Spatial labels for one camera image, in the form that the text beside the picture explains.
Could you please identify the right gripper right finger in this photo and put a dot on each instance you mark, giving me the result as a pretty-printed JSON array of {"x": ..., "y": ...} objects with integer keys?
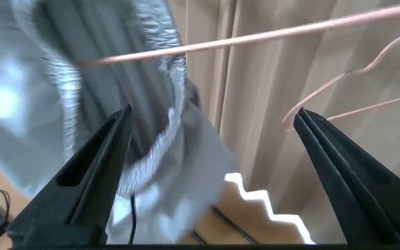
[{"x": 366, "y": 194}]

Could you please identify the pink clothes hanger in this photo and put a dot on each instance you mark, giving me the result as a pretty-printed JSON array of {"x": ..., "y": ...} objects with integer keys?
[{"x": 255, "y": 36}]

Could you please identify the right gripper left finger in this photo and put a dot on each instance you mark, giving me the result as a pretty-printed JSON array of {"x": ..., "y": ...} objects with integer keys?
[{"x": 92, "y": 187}]

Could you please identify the pale grey shorts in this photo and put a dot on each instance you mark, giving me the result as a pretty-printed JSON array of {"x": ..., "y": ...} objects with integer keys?
[{"x": 19, "y": 139}]

